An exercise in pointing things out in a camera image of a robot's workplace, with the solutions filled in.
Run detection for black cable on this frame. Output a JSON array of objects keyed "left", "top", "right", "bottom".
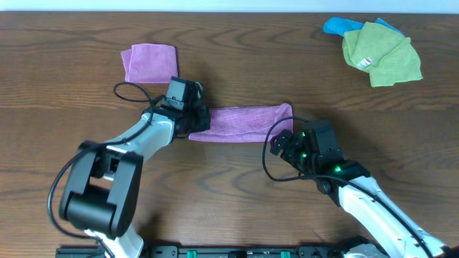
[
  {"left": 47, "top": 81, "right": 166, "bottom": 258},
  {"left": 262, "top": 116, "right": 435, "bottom": 258}
]

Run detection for folded purple cloth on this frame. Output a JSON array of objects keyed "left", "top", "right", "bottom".
[{"left": 120, "top": 44, "right": 179, "bottom": 84}]

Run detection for blue cloth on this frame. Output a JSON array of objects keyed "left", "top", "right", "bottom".
[{"left": 322, "top": 17, "right": 405, "bottom": 39}]

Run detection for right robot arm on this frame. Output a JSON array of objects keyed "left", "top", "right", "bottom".
[{"left": 270, "top": 130, "right": 458, "bottom": 257}]

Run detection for right black cable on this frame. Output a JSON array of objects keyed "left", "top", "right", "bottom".
[{"left": 262, "top": 116, "right": 435, "bottom": 258}]

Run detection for purple cloth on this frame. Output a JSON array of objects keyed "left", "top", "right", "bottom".
[
  {"left": 120, "top": 44, "right": 179, "bottom": 84},
  {"left": 189, "top": 103, "right": 293, "bottom": 143}
]

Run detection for left black cable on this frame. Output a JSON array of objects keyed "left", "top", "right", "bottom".
[{"left": 47, "top": 81, "right": 166, "bottom": 258}]

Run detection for green cloth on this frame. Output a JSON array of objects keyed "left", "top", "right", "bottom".
[{"left": 342, "top": 22, "right": 422, "bottom": 87}]

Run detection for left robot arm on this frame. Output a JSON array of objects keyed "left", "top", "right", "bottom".
[{"left": 58, "top": 77, "right": 210, "bottom": 257}]

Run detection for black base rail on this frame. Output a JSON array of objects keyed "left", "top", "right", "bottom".
[{"left": 55, "top": 244, "right": 381, "bottom": 258}]

